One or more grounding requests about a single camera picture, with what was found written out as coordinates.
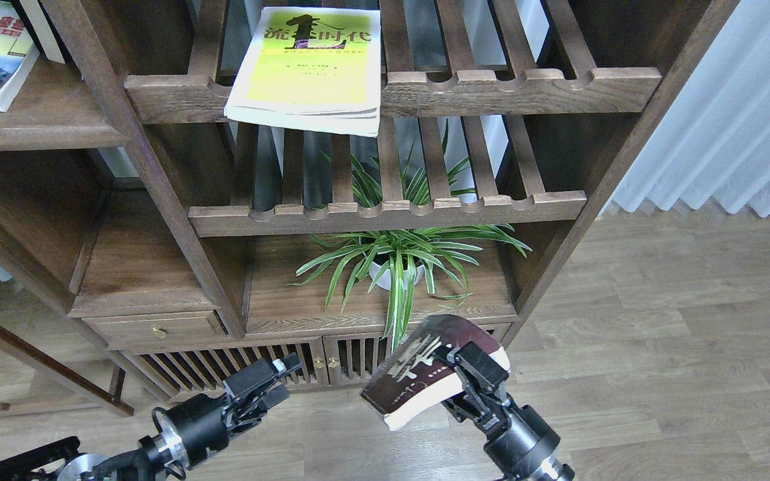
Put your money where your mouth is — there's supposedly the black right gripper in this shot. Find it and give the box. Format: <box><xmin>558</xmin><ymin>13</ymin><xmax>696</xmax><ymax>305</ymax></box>
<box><xmin>432</xmin><ymin>341</ymin><xmax>560</xmax><ymax>480</ymax></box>

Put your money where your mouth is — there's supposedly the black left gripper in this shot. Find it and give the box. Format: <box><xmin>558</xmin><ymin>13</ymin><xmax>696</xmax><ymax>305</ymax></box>
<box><xmin>158</xmin><ymin>353</ymin><xmax>302</xmax><ymax>468</ymax></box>

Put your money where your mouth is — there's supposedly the dark red book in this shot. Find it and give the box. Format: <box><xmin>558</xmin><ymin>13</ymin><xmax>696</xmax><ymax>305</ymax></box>
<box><xmin>361</xmin><ymin>314</ymin><xmax>511</xmax><ymax>432</ymax></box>

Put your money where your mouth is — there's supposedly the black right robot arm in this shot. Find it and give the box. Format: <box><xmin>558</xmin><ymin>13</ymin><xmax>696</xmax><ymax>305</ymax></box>
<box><xmin>434</xmin><ymin>341</ymin><xmax>575</xmax><ymax>480</ymax></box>

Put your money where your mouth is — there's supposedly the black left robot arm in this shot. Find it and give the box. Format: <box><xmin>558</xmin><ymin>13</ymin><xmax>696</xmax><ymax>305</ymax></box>
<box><xmin>0</xmin><ymin>353</ymin><xmax>302</xmax><ymax>480</ymax></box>

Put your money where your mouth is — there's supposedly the white book on upper shelf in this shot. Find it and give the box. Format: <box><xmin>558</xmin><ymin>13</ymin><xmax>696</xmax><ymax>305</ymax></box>
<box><xmin>17</xmin><ymin>1</ymin><xmax>72</xmax><ymax>64</ymax></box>

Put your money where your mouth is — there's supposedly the white plant pot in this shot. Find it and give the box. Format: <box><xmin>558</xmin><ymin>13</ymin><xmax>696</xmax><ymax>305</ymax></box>
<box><xmin>368</xmin><ymin>255</ymin><xmax>426</xmax><ymax>291</ymax></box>

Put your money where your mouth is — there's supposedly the brass drawer knob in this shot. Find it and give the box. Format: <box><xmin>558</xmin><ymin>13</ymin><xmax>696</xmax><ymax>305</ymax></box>
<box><xmin>152</xmin><ymin>325</ymin><xmax>168</xmax><ymax>340</ymax></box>

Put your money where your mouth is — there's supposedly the dark wooden bookshelf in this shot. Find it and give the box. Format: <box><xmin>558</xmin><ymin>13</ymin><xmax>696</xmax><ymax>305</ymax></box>
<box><xmin>0</xmin><ymin>1</ymin><xmax>737</xmax><ymax>399</ymax></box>

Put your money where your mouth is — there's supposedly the yellow green book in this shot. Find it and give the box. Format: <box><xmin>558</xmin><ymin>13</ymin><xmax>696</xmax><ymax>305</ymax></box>
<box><xmin>223</xmin><ymin>7</ymin><xmax>381</xmax><ymax>138</ymax></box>

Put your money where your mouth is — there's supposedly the white curtain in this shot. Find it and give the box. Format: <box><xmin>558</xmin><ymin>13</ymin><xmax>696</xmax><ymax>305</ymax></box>
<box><xmin>609</xmin><ymin>1</ymin><xmax>770</xmax><ymax>217</ymax></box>

